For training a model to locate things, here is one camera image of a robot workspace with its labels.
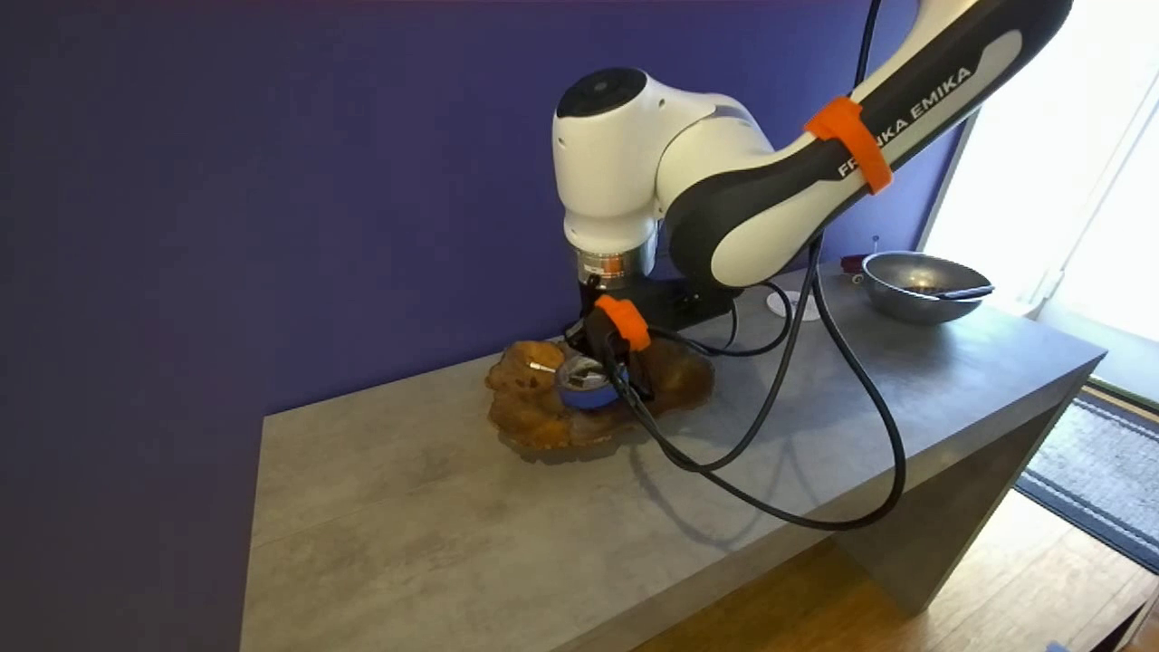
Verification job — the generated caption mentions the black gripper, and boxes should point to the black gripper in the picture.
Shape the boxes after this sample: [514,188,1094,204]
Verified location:
[559,273,662,407]

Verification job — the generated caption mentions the small red object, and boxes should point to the small red object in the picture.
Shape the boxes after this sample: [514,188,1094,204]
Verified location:
[837,247,875,286]

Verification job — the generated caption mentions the brown plush toy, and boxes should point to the brown plush toy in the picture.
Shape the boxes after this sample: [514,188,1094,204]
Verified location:
[483,334,718,466]

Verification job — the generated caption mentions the grey concrete-look cabinet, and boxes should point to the grey concrete-look cabinet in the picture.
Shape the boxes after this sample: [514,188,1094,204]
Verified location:
[237,253,1107,652]

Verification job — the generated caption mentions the metal bowl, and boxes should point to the metal bowl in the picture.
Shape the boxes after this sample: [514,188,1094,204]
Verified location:
[857,247,996,330]

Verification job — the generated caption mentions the dark door mat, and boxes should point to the dark door mat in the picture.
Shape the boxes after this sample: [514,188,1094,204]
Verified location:
[1013,388,1159,577]

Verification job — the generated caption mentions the small orange cable strap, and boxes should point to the small orange cable strap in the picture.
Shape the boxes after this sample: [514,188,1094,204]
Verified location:
[592,293,657,358]

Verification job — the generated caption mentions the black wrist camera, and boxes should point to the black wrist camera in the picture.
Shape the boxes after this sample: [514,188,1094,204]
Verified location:
[637,274,736,337]

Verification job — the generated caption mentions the thin black cable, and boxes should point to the thin black cable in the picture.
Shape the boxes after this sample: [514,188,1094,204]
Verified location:
[628,277,827,477]

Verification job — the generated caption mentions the large orange cable strap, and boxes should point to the large orange cable strap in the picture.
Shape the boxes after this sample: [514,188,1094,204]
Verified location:
[802,94,897,199]

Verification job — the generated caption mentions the white window frame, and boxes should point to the white window frame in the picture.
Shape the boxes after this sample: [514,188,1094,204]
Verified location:
[908,0,1159,408]

